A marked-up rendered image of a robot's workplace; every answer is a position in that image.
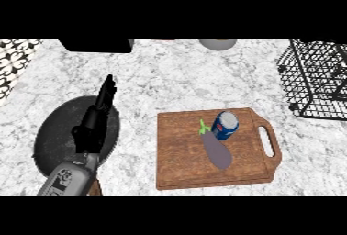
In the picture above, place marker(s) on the blue can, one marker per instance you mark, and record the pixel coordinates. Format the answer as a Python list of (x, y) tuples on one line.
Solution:
[(225, 125)]

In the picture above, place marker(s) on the grey round bowl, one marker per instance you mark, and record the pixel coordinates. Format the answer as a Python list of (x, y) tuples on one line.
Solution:
[(217, 43)]

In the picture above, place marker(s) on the brown wooden block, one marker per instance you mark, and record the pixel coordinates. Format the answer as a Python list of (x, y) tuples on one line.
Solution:
[(95, 188)]

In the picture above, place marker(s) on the black box appliance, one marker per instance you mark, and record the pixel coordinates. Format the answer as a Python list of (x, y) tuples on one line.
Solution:
[(96, 45)]

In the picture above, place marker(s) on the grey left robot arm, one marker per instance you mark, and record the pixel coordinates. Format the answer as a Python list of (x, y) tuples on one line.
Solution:
[(68, 180)]

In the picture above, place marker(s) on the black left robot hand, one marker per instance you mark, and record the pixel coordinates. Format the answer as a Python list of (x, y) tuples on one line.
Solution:
[(93, 122)]

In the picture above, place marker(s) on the brown wooden cutting board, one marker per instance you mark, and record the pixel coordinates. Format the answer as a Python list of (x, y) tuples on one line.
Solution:
[(185, 153)]

